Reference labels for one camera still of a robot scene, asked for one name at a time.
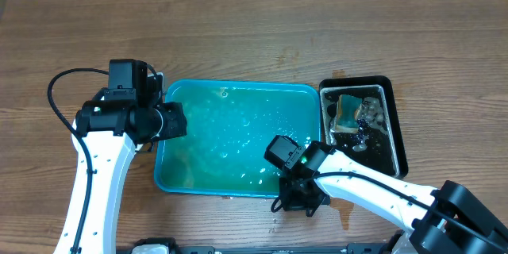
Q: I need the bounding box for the metal pan with dirty water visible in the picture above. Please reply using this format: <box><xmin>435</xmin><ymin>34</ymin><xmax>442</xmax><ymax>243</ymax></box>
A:
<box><xmin>319</xmin><ymin>84</ymin><xmax>401</xmax><ymax>177</ymax></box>

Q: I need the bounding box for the green yellow sponge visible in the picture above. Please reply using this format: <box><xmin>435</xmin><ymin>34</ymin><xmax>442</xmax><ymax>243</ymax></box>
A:
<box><xmin>332</xmin><ymin>94</ymin><xmax>363</xmax><ymax>133</ymax></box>

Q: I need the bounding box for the black outer tray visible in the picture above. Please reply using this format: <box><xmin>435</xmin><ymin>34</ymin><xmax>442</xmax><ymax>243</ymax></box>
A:
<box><xmin>319</xmin><ymin>75</ymin><xmax>409</xmax><ymax>179</ymax></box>

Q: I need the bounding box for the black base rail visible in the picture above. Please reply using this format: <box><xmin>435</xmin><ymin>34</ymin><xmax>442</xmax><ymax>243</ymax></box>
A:
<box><xmin>116</xmin><ymin>237</ymin><xmax>395</xmax><ymax>254</ymax></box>

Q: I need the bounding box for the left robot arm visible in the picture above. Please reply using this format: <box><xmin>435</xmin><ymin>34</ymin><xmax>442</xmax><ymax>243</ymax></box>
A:
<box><xmin>55</xmin><ymin>97</ymin><xmax>187</xmax><ymax>253</ymax></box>

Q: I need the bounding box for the teal plastic tray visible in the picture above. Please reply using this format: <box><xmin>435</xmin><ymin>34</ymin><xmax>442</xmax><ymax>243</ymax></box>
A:
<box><xmin>154</xmin><ymin>79</ymin><xmax>321</xmax><ymax>198</ymax></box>

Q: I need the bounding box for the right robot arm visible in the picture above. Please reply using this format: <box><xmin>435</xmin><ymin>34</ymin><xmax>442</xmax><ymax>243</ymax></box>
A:
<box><xmin>264</xmin><ymin>136</ymin><xmax>507</xmax><ymax>253</ymax></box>

